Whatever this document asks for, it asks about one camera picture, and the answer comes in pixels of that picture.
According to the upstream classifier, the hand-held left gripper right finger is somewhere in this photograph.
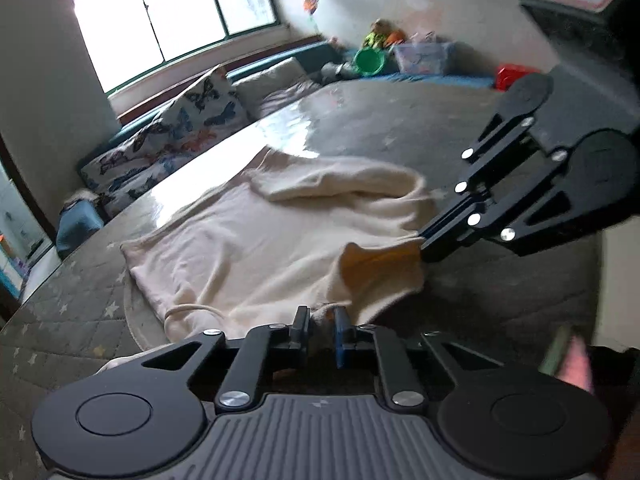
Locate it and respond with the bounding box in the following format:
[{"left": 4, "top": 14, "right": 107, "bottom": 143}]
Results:
[{"left": 332, "top": 306, "right": 508, "bottom": 408}]

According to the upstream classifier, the butterfly print pillow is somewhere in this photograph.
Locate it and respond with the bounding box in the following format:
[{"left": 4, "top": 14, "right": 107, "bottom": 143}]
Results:
[
  {"left": 160, "top": 65, "right": 251, "bottom": 136},
  {"left": 80, "top": 110, "right": 241, "bottom": 201}
]

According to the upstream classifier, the grey quilted star table cover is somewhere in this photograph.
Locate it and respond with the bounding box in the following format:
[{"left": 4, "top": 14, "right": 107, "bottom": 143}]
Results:
[{"left": 0, "top": 77, "right": 606, "bottom": 480}]

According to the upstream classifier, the plush toy in green clothes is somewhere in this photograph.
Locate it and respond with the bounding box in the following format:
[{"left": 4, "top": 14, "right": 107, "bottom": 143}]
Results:
[{"left": 362, "top": 19, "right": 393, "bottom": 51}]

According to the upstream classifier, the beige cloth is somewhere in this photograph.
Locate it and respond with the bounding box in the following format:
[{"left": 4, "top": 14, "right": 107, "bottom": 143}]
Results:
[{"left": 62, "top": 190, "right": 101, "bottom": 211}]

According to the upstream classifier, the blue blanket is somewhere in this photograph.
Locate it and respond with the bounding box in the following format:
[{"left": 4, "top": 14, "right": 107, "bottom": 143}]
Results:
[{"left": 55, "top": 200, "right": 106, "bottom": 261}]

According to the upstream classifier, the cream fleece garment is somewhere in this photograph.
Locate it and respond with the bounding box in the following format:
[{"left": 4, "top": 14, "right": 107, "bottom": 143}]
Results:
[{"left": 97, "top": 152, "right": 441, "bottom": 376}]

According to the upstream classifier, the grey plush toy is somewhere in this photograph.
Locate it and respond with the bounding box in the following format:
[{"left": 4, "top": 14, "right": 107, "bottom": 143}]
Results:
[{"left": 320, "top": 62, "right": 358, "bottom": 83}]

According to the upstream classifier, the large window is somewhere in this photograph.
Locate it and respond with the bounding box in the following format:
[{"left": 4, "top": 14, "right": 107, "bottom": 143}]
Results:
[{"left": 67, "top": 0, "right": 281, "bottom": 93}]

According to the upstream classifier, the teal sofa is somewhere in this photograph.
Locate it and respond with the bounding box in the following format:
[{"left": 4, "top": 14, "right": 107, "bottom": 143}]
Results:
[{"left": 55, "top": 40, "right": 498, "bottom": 261}]

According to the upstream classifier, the beige pillow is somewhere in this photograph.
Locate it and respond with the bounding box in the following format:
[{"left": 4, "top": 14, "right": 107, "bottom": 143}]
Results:
[{"left": 232, "top": 57, "right": 323, "bottom": 121}]

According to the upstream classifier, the clear plastic storage box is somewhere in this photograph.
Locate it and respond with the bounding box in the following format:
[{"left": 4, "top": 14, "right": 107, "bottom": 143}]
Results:
[{"left": 392, "top": 40, "right": 456, "bottom": 76}]

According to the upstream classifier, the green plastic basin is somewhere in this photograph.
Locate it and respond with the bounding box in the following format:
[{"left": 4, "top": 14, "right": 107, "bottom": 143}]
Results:
[{"left": 352, "top": 47, "right": 388, "bottom": 78}]

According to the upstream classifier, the red box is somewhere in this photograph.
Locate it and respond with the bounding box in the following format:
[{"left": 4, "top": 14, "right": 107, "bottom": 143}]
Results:
[{"left": 495, "top": 63, "right": 543, "bottom": 92}]

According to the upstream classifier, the pink and green object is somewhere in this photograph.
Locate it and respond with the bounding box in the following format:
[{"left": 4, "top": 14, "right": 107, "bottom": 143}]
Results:
[{"left": 542, "top": 325, "right": 596, "bottom": 396}]

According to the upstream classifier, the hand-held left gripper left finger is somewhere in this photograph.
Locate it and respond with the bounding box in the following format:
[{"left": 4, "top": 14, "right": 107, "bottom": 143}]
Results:
[{"left": 141, "top": 306, "right": 312, "bottom": 408}]

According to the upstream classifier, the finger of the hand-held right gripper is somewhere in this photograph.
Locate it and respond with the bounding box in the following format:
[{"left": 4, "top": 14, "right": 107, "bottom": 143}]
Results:
[
  {"left": 420, "top": 179, "right": 571, "bottom": 263},
  {"left": 417, "top": 114, "right": 568, "bottom": 241}
]

